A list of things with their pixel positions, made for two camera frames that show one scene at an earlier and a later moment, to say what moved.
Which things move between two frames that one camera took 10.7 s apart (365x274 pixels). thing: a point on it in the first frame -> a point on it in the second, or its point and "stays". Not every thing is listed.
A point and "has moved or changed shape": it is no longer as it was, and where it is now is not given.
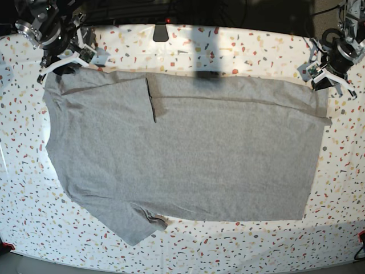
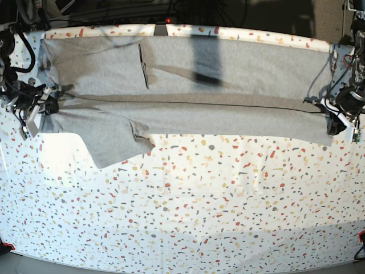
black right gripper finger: x=353 y=94 -> x=334 y=124
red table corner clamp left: x=9 y=246 stays
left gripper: x=67 y=60 -> x=27 y=98
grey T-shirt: x=135 y=149 has moved or changed shape
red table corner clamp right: x=359 y=236 stays
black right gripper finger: x=321 y=84 -> x=312 y=99
